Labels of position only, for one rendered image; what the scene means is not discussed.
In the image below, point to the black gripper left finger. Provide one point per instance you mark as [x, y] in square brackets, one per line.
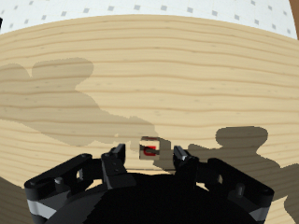
[48, 191]

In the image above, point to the beige block with red letter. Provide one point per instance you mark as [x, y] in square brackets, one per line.
[149, 148]

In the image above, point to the beige flat mat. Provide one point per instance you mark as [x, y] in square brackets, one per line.
[141, 171]

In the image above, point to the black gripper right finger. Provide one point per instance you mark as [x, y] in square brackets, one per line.
[252, 195]

